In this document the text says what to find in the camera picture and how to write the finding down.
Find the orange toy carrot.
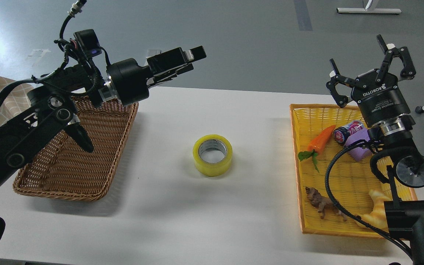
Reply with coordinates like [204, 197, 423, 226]
[297, 125, 336, 173]

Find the yellow tape roll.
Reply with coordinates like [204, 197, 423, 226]
[192, 134, 233, 177]

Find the brown toy lion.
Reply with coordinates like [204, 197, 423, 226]
[305, 186, 348, 222]

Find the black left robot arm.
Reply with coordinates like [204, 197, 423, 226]
[0, 0, 206, 186]

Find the brown wicker basket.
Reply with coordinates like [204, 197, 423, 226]
[13, 97, 139, 201]

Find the small printed can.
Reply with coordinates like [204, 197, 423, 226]
[333, 120, 366, 145]

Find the yellow plastic basket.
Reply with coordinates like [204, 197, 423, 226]
[290, 103, 424, 242]

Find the purple foam block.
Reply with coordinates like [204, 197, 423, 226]
[344, 132, 374, 162]

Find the yellow toy croissant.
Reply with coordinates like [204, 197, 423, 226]
[356, 189, 392, 232]

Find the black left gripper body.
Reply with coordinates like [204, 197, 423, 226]
[106, 47, 194, 106]

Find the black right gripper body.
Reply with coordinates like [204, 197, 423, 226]
[351, 69, 410, 127]

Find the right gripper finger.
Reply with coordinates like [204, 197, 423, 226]
[376, 35, 417, 84]
[326, 58, 368, 109]

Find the white table leg base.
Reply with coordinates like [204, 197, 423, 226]
[336, 0, 402, 15]

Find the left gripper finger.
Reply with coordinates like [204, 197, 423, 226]
[185, 46, 207, 61]

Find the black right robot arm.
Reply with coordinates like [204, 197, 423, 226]
[325, 35, 424, 265]

